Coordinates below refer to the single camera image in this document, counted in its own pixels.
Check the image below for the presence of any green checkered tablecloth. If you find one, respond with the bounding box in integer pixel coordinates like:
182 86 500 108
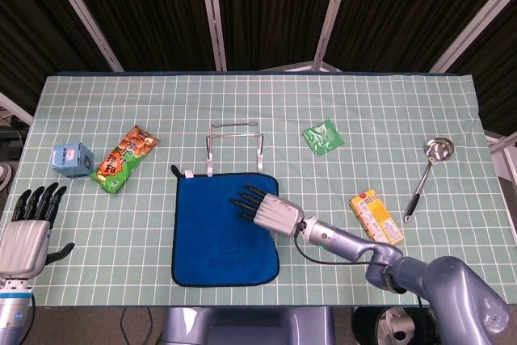
6 74 517 306

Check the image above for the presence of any metal wire rack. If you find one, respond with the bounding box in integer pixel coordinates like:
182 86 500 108
206 120 266 179

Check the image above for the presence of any white metal frame crossbar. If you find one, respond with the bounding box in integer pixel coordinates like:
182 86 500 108
258 60 344 74

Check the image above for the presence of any white grey object in bin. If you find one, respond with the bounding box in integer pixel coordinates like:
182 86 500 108
377 307 417 342

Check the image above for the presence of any white metal frame post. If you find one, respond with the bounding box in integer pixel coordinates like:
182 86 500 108
196 0 229 72
0 92 35 126
40 0 124 73
429 0 517 74
313 0 355 73
484 129 517 184

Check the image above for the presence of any black floor cable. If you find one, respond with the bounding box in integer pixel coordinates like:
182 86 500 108
120 306 153 345

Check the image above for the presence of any steel ladle black handle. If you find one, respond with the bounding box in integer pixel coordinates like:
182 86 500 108
403 137 455 224

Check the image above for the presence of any yellow snack box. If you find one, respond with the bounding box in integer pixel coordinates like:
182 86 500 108
349 190 404 246

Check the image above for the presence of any black pleated curtain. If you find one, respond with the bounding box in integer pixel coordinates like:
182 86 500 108
0 0 112 98
448 0 517 136
213 0 340 71
60 0 215 73
325 0 517 73

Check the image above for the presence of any grey white shoe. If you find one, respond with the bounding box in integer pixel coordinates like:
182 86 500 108
0 162 13 191

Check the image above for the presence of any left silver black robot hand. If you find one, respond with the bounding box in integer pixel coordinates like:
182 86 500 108
0 182 76 280

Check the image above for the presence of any blue-grey robot torso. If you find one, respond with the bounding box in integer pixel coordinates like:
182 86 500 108
161 306 336 345

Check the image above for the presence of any blue microfibre towel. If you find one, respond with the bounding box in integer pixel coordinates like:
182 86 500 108
170 165 281 288

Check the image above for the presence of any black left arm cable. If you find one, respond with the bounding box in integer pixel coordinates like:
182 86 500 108
29 292 38 345

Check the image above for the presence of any green orange snack bag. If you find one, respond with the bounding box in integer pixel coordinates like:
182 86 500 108
89 124 161 196

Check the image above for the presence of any small light blue carton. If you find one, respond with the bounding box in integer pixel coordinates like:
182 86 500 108
51 141 95 179

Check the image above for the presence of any black waste bin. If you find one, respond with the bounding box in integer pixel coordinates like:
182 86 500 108
350 306 436 345

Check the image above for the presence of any small green sachet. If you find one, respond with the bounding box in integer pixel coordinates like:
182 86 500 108
302 119 345 157

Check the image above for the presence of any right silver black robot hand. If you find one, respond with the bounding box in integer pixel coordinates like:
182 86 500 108
229 183 305 238

